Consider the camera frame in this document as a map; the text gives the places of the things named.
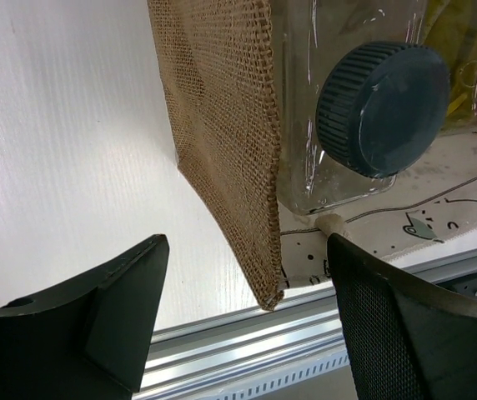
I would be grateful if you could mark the yellow bottle red cap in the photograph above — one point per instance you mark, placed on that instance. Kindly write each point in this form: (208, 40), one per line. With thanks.
(450, 28)

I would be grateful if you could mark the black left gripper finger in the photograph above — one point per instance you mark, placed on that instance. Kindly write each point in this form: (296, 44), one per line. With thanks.
(89, 336)

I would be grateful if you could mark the aluminium rail frame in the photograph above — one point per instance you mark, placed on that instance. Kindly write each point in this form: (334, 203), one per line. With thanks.
(197, 360)

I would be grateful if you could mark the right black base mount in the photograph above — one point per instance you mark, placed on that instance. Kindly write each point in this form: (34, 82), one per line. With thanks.
(465, 285)

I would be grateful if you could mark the clear bottle grey cap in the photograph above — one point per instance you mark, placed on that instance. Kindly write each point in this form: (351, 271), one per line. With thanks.
(360, 97)

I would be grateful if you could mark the burlap canvas tote bag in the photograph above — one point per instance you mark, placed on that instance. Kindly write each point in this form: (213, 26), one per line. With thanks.
(216, 63)

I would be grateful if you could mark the slotted grey cable duct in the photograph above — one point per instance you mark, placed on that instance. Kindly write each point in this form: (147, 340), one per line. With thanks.
(283, 377)

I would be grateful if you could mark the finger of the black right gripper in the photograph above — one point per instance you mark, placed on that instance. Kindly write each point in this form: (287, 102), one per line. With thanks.
(406, 338)

